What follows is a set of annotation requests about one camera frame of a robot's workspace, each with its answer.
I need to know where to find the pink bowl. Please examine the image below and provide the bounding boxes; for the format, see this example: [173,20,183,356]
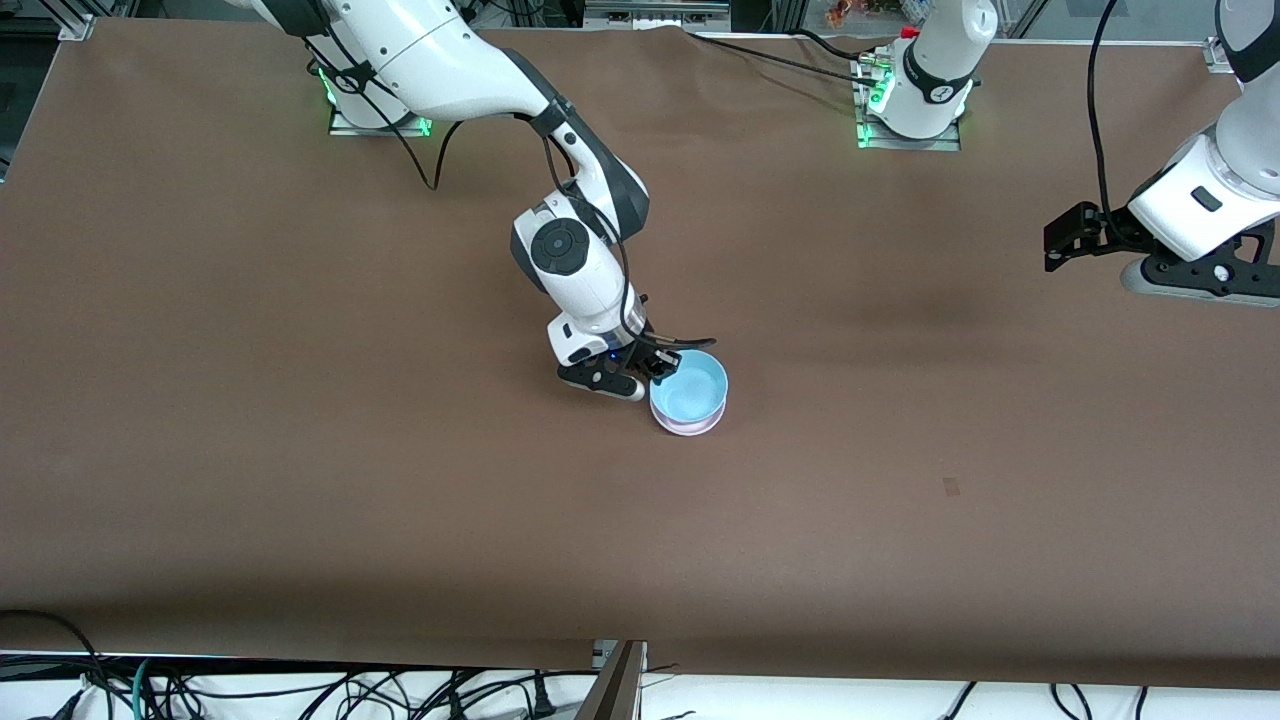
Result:
[652,403,727,438]

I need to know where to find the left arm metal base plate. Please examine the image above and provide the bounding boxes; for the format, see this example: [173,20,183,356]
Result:
[855,55,964,153]

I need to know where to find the light blue bowl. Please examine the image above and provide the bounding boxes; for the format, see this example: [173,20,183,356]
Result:
[650,349,729,426]

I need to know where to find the metal table bracket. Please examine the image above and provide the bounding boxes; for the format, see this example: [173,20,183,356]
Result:
[575,640,649,720]

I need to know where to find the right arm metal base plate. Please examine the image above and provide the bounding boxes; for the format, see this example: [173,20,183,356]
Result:
[328,100,434,139]

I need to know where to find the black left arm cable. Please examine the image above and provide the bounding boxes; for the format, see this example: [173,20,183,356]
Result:
[1087,0,1121,219]

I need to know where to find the brown table cover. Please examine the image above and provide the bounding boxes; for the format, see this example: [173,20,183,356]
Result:
[0,18,1280,691]

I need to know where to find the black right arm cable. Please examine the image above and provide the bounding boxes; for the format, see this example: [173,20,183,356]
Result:
[300,35,718,354]

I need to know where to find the grey metal rail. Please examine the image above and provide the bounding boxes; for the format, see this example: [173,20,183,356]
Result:
[585,0,732,30]

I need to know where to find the black table cable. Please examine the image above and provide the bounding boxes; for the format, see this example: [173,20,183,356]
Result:
[790,27,889,65]
[685,32,891,87]

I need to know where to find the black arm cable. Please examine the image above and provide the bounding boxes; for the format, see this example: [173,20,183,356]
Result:
[1087,0,1121,219]
[300,35,718,354]

